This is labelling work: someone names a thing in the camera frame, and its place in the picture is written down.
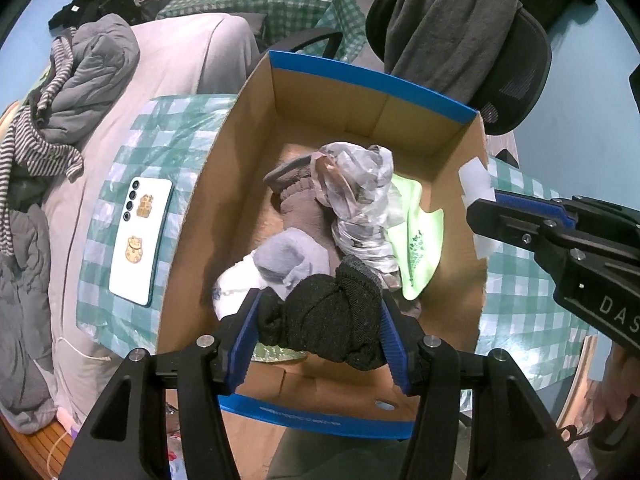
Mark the brown rolled sock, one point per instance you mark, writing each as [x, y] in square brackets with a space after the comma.
[300, 210]

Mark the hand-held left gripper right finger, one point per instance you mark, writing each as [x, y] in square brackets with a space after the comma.
[395, 350]

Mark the bed with beige sheet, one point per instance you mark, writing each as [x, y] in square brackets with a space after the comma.
[185, 60]

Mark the table with green checked cloth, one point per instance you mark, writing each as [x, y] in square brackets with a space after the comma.
[280, 5]

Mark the green glitter pouch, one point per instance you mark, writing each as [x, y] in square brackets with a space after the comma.
[280, 355]

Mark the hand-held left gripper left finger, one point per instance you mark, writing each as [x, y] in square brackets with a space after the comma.
[245, 340]

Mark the wooden board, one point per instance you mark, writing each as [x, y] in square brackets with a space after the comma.
[582, 375]

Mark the black clothes pile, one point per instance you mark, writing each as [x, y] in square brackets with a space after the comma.
[100, 0]

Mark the cardboard box with blue rim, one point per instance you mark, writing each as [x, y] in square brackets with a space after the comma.
[340, 105]

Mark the grey jacket on bed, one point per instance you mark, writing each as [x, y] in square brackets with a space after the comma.
[95, 70]

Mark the white tissue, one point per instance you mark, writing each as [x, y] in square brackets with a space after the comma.
[475, 180]

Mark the crumpled clear plastic bag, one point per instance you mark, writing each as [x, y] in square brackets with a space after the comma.
[360, 180]

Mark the black mesh office chair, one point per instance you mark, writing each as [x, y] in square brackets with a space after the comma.
[525, 60]

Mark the person's right hand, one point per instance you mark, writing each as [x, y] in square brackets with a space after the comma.
[615, 385]

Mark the light green plastic bag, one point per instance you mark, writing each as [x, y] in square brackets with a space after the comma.
[420, 250]

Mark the grey towel with striped hem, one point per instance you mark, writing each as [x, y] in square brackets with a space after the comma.
[450, 25]

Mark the white smartphone with gold stickers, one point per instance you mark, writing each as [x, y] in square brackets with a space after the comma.
[145, 260]

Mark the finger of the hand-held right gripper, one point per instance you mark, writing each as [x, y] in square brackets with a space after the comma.
[505, 227]
[540, 204]

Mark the grey striped garment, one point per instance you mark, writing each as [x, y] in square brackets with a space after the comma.
[30, 145]

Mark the black sock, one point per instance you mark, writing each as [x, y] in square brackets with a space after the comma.
[320, 320]

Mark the grey and white sock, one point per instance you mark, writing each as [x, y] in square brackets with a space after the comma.
[285, 260]

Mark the green checked tablecloth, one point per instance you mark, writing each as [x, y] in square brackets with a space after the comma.
[525, 310]

